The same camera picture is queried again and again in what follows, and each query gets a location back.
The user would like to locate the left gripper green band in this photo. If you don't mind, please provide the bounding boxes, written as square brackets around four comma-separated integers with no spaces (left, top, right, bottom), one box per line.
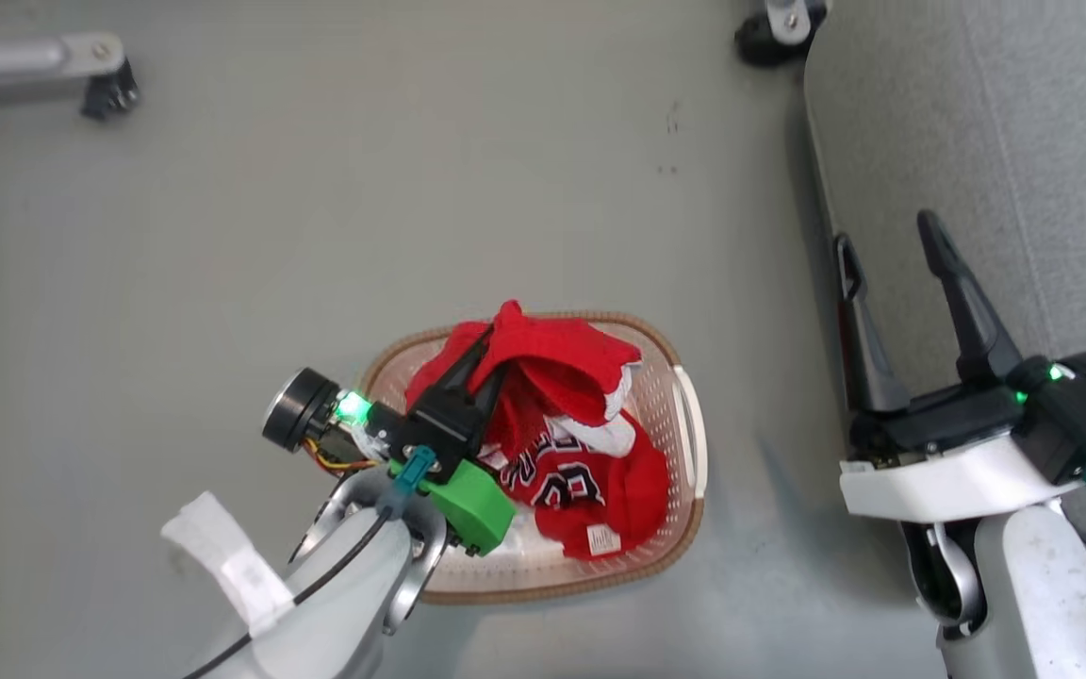
[262,325,518,559]

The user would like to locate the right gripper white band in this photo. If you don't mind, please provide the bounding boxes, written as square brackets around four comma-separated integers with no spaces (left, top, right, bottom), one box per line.
[834,210,1086,522]

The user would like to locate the red white basketball jersey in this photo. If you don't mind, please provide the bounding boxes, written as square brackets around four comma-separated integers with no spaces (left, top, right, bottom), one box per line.
[403,299,672,563]

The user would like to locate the cream perforated laundry basket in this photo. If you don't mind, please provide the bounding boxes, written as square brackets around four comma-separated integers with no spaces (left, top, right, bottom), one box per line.
[358,310,710,605]

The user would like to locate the grey fabric sofa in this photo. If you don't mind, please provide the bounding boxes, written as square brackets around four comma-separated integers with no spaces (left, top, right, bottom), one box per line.
[801,0,1086,623]

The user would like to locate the black caster wheel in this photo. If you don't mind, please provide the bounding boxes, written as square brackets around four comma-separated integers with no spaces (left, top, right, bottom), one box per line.
[80,58,141,123]
[733,5,813,68]

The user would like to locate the short grey partition foot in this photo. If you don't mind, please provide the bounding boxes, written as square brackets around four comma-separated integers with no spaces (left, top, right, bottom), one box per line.
[764,0,829,47]

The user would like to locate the long grey partition foot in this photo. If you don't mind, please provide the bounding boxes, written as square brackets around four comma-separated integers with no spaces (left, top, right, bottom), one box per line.
[0,32,126,107]

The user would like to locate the black cable teal plug left arm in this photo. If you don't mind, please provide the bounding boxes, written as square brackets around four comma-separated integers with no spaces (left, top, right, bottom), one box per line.
[183,446,438,679]

